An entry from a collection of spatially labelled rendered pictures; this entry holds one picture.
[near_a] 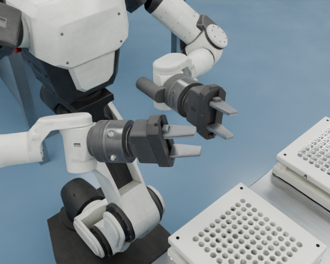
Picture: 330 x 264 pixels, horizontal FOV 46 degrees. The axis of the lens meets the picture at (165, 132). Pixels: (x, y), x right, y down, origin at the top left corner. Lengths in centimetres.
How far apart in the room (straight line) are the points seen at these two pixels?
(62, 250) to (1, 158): 102
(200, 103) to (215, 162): 150
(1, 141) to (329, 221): 78
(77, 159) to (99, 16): 37
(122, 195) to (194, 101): 49
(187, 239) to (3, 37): 60
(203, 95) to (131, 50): 254
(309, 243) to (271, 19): 319
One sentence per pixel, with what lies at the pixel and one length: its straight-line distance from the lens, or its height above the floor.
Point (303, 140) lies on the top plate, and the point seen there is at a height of 92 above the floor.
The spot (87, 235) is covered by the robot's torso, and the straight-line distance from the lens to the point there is 164.
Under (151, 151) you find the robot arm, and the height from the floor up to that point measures 113.
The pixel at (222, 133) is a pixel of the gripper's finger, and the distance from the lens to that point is 83.
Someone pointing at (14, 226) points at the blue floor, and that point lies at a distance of 216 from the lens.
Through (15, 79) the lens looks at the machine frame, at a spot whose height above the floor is 59.
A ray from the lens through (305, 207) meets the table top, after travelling 109.
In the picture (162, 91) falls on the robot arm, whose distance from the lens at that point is 93.
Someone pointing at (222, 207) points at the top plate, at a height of 92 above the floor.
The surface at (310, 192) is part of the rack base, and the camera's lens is 110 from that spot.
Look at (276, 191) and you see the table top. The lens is 110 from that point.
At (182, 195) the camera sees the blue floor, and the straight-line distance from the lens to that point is 215.
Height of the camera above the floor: 166
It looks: 42 degrees down
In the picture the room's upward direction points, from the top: straight up
